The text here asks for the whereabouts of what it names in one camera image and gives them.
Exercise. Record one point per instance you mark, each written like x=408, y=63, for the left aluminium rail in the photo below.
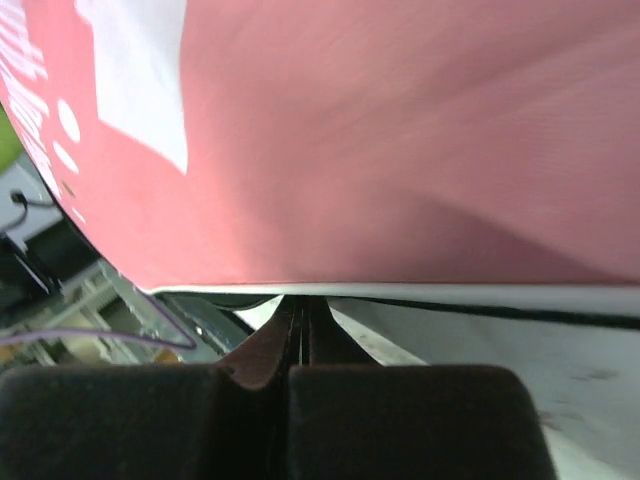
x=100, y=318

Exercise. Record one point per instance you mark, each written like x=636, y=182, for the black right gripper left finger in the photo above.
x=221, y=420

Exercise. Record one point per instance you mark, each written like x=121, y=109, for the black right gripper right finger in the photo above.
x=350, y=417

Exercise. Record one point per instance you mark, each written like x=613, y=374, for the green plastic tray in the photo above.
x=10, y=145

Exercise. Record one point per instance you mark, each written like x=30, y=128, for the pink racket bag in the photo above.
x=474, y=156

